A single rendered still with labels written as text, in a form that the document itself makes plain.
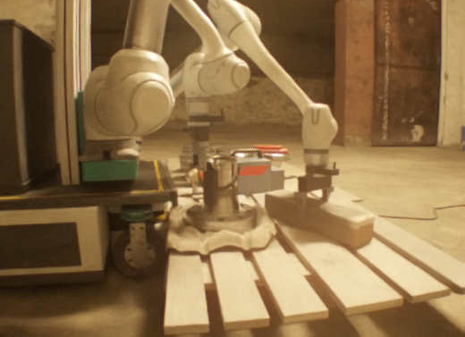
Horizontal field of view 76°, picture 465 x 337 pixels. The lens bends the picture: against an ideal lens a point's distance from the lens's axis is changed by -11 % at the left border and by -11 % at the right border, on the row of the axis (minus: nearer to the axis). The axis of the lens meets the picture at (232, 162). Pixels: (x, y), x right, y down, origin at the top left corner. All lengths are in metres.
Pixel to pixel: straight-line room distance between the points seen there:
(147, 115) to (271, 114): 9.82
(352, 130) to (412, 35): 1.94
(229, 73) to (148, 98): 0.29
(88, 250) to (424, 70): 5.90
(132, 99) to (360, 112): 5.03
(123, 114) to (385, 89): 5.25
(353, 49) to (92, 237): 5.08
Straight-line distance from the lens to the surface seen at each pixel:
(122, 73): 0.82
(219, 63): 1.00
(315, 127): 1.13
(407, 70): 6.07
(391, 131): 5.87
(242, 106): 10.34
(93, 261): 1.07
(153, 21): 0.89
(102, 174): 1.00
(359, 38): 5.70
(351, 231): 1.07
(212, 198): 1.15
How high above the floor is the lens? 0.56
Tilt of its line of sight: 9 degrees down
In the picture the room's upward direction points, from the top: straight up
